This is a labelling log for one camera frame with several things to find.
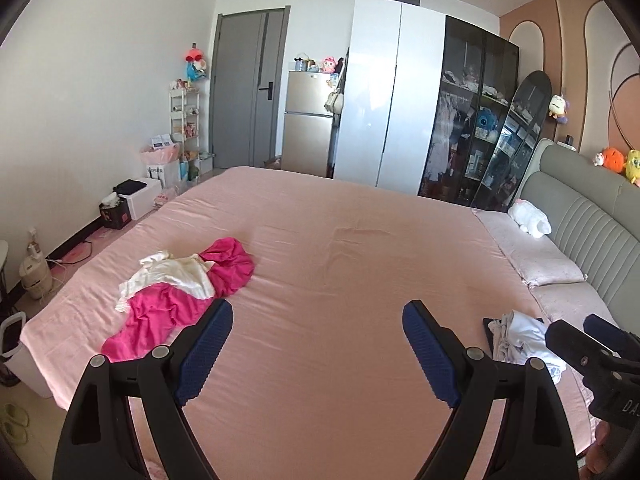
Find white and purple plush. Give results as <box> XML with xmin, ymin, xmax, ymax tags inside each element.
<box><xmin>547</xmin><ymin>92</ymin><xmax>571</xmax><ymax>125</ymax></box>

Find grey padded headboard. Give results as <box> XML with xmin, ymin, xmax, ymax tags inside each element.
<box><xmin>520</xmin><ymin>138</ymin><xmax>640</xmax><ymax>334</ymax></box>

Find black oval mirror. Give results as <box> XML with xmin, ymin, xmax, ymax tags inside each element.
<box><xmin>470</xmin><ymin>71</ymin><xmax>552</xmax><ymax>212</ymax></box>

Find magenta garment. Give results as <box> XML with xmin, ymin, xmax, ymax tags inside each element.
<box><xmin>101</xmin><ymin>238</ymin><xmax>256</xmax><ymax>363</ymax></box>

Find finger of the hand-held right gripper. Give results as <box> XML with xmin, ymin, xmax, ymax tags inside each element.
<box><xmin>583</xmin><ymin>313</ymin><xmax>640</xmax><ymax>359</ymax></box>
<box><xmin>545</xmin><ymin>320</ymin><xmax>619</xmax><ymax>386</ymax></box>

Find cream garment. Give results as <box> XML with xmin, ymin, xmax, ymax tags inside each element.
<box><xmin>116</xmin><ymin>251</ymin><xmax>216</xmax><ymax>314</ymax></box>

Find red and blue bird plush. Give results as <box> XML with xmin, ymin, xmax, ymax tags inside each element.
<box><xmin>182</xmin><ymin>42</ymin><xmax>209</xmax><ymax>83</ymax></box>

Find silver fridge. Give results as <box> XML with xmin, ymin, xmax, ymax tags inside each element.
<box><xmin>281</xmin><ymin>70</ymin><xmax>341</xmax><ymax>177</ymax></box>

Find grey door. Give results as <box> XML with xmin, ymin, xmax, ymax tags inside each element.
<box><xmin>210</xmin><ymin>6</ymin><xmax>292</xmax><ymax>170</ymax></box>

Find bed with pink sheet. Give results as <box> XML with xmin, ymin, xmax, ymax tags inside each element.
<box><xmin>20</xmin><ymin>166</ymin><xmax>607</xmax><ymax>461</ymax></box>

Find pink basket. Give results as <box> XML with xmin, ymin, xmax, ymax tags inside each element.
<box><xmin>140</xmin><ymin>142</ymin><xmax>181</xmax><ymax>165</ymax></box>

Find pink pillow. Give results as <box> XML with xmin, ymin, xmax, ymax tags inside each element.
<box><xmin>530</xmin><ymin>280</ymin><xmax>608</xmax><ymax>411</ymax></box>
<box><xmin>472</xmin><ymin>208</ymin><xmax>587</xmax><ymax>289</ymax></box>

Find white humidifier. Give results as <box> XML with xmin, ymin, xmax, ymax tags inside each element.
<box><xmin>19</xmin><ymin>227</ymin><xmax>54</xmax><ymax>302</ymax></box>

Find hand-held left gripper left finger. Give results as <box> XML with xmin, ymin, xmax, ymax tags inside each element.
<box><xmin>52</xmin><ymin>299</ymin><xmax>234</xmax><ymax>480</ymax></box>

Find white t-shirt with navy trim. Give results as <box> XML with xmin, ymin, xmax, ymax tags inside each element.
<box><xmin>507</xmin><ymin>310</ymin><xmax>568</xmax><ymax>378</ymax></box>

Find black glass cabinet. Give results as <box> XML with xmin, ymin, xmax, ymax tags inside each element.
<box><xmin>417</xmin><ymin>15</ymin><xmax>521</xmax><ymax>211</ymax></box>

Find green slippers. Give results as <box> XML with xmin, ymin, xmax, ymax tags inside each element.
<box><xmin>0</xmin><ymin>402</ymin><xmax>31</xmax><ymax>446</ymax></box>

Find white paper bag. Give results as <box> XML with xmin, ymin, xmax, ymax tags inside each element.
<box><xmin>146</xmin><ymin>160</ymin><xmax>181</xmax><ymax>184</ymax></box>

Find white shelf rack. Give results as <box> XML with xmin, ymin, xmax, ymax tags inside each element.
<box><xmin>168</xmin><ymin>87</ymin><xmax>201</xmax><ymax>162</ymax></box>

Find dark cardboard box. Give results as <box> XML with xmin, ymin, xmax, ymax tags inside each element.
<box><xmin>99</xmin><ymin>195</ymin><xmax>132</xmax><ymax>231</ymax></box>

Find white storage box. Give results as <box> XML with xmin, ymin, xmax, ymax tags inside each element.
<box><xmin>120</xmin><ymin>180</ymin><xmax>164</xmax><ymax>221</ymax></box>

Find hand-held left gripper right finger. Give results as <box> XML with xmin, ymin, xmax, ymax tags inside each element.
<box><xmin>402</xmin><ymin>300</ymin><xmax>581</xmax><ymax>480</ymax></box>

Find orange plush toy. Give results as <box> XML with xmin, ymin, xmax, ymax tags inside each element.
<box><xmin>592</xmin><ymin>147</ymin><xmax>627</xmax><ymax>174</ymax></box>

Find person's left leg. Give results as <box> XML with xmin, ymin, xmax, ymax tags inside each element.
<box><xmin>141</xmin><ymin>454</ymin><xmax>167</xmax><ymax>480</ymax></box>

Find white wardrobe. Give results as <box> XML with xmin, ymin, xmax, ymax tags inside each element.
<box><xmin>332</xmin><ymin>0</ymin><xmax>447</xmax><ymax>195</ymax></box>

